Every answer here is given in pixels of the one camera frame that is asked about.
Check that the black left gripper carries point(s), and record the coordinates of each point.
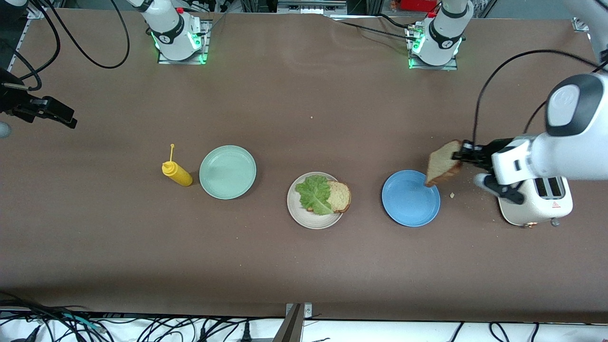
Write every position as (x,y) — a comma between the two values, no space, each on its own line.
(482,154)

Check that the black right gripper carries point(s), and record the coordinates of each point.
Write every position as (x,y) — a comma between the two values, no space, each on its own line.
(10,102)

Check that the brown bread slice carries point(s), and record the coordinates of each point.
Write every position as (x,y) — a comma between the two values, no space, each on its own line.
(341,197)
(442,164)

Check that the yellow mustard squeeze bottle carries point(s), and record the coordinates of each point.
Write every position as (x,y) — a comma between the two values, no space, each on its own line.
(178,175)

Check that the green lettuce leaf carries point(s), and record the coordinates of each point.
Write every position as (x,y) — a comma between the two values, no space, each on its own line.
(316,194)

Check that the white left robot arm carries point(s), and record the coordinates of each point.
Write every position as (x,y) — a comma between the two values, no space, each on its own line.
(565,137)

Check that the blue plate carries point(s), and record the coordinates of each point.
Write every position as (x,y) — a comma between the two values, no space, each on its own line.
(408,204)

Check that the pale green plate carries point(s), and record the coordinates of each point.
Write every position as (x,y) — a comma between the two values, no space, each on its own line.
(227,172)

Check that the beige plate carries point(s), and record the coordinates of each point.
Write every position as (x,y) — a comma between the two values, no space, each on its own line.
(297,213)

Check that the white two-slot toaster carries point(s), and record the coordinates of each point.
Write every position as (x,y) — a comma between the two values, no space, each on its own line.
(541,209)

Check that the red box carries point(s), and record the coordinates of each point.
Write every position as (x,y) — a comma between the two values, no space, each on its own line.
(418,4)

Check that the brown table cover sheet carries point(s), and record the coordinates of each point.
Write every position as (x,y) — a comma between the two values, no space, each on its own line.
(304,118)

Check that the black power plug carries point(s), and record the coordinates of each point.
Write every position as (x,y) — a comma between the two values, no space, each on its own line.
(246,332)

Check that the metal corner bracket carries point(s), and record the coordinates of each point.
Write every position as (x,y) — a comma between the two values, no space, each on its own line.
(37,12)
(580,24)

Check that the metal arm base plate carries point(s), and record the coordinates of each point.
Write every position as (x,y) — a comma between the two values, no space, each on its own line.
(413,64)
(205,42)

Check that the metal table frame bracket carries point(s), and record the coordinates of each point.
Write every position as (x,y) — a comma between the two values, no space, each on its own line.
(297,327)

